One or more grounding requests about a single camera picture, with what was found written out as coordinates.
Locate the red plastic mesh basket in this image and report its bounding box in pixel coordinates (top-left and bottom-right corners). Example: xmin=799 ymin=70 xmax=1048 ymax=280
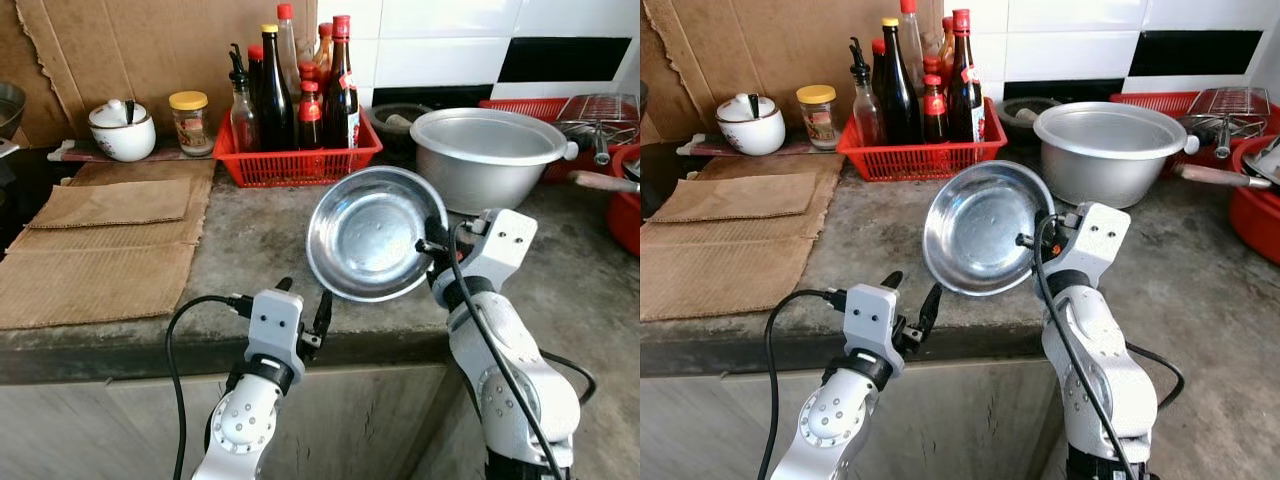
xmin=1109 ymin=87 xmax=1280 ymax=153
xmin=211 ymin=108 xmax=385 ymax=190
xmin=477 ymin=94 xmax=641 ymax=183
xmin=837 ymin=98 xmax=1010 ymax=184

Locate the large brown cardboard mat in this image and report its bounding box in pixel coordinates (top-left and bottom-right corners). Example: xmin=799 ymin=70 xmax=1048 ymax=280
xmin=0 ymin=157 xmax=217 ymax=332
xmin=640 ymin=152 xmax=847 ymax=324

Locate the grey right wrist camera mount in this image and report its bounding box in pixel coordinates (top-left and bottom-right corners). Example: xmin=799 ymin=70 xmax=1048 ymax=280
xmin=432 ymin=207 xmax=540 ymax=309
xmin=1042 ymin=202 xmax=1133 ymax=293

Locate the glass jar yellow lid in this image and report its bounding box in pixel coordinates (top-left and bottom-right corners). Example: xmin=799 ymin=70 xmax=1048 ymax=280
xmin=795 ymin=84 xmax=839 ymax=152
xmin=167 ymin=90 xmax=212 ymax=157

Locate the dark stone mortar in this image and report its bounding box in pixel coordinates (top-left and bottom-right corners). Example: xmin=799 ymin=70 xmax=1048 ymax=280
xmin=996 ymin=95 xmax=1063 ymax=129
xmin=369 ymin=101 xmax=434 ymax=138

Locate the glass bottle black pourer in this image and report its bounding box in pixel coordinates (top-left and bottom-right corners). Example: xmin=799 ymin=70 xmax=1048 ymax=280
xmin=227 ymin=42 xmax=262 ymax=154
xmin=849 ymin=37 xmax=884 ymax=149

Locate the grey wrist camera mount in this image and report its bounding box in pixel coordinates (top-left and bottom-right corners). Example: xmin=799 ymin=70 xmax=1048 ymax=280
xmin=432 ymin=207 xmax=540 ymax=309
xmin=244 ymin=288 xmax=307 ymax=373
xmin=842 ymin=283 xmax=905 ymax=366
xmin=1042 ymin=202 xmax=1133 ymax=293

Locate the small dark bottle red cap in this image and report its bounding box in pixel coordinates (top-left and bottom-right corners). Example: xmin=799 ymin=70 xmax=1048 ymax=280
xmin=297 ymin=78 xmax=325 ymax=152
xmin=919 ymin=72 xmax=950 ymax=145

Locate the large dark bottle red cap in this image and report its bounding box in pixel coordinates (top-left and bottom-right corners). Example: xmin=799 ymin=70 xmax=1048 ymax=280
xmin=946 ymin=8 xmax=987 ymax=144
xmin=323 ymin=14 xmax=362 ymax=150

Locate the torn brown cardboard sheet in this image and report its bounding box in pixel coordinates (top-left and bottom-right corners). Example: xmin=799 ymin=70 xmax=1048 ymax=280
xmin=640 ymin=0 xmax=947 ymax=143
xmin=0 ymin=0 xmax=323 ymax=151

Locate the steel pot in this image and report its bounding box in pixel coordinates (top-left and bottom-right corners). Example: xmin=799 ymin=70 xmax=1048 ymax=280
xmin=0 ymin=81 xmax=29 ymax=142

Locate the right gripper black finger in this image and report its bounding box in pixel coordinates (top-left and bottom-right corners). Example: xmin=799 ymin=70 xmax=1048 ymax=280
xmin=414 ymin=213 xmax=451 ymax=253
xmin=1014 ymin=208 xmax=1057 ymax=249

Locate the flat tray under jars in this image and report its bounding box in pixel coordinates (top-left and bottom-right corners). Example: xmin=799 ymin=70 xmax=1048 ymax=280
xmin=46 ymin=134 xmax=217 ymax=164
xmin=674 ymin=128 xmax=847 ymax=159

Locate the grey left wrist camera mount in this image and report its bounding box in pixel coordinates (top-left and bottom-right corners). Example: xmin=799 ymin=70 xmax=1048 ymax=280
xmin=842 ymin=283 xmax=905 ymax=366
xmin=244 ymin=288 xmax=307 ymax=373

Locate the shallow stainless steel bowl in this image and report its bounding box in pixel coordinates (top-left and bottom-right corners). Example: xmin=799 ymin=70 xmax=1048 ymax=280
xmin=304 ymin=165 xmax=450 ymax=304
xmin=921 ymin=159 xmax=1057 ymax=298

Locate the pale handled utensil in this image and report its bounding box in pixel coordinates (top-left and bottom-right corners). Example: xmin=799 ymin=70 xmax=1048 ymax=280
xmin=1174 ymin=162 xmax=1248 ymax=192
xmin=569 ymin=167 xmax=641 ymax=195

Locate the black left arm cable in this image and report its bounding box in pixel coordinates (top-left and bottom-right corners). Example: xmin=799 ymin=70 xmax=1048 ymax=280
xmin=164 ymin=292 xmax=253 ymax=480
xmin=755 ymin=288 xmax=851 ymax=480

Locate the folded brown cardboard piece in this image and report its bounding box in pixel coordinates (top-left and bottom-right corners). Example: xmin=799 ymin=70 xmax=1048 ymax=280
xmin=24 ymin=177 xmax=194 ymax=231
xmin=649 ymin=172 xmax=820 ymax=225

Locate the tall clear bottle red cap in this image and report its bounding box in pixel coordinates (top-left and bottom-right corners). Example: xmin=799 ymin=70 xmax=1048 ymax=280
xmin=897 ymin=0 xmax=927 ymax=91
xmin=275 ymin=2 xmax=302 ymax=96

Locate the aluminium cooking pot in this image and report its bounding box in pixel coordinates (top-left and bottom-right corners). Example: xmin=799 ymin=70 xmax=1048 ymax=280
xmin=409 ymin=106 xmax=580 ymax=217
xmin=1032 ymin=100 xmax=1200 ymax=210

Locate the steel wire rack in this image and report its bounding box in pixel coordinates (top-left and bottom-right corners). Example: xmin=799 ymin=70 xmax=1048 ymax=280
xmin=553 ymin=92 xmax=641 ymax=129
xmin=1178 ymin=85 xmax=1274 ymax=123

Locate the dark bottle yellow cap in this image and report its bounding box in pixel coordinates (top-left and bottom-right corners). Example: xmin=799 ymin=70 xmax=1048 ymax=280
xmin=876 ymin=16 xmax=917 ymax=147
xmin=257 ymin=23 xmax=297 ymax=153

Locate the white ceramic lidded jar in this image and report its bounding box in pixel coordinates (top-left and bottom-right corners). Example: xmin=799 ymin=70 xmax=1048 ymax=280
xmin=714 ymin=92 xmax=787 ymax=158
xmin=87 ymin=97 xmax=158 ymax=164

